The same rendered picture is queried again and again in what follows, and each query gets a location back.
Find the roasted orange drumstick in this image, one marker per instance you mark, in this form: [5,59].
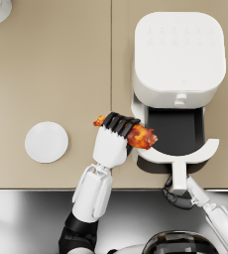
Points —
[139,135]

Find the pale air fryer body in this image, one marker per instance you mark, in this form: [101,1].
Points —
[178,59]

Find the dark round robot body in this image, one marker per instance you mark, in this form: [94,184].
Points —
[178,244]

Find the round white plate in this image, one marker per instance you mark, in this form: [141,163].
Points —
[46,142]

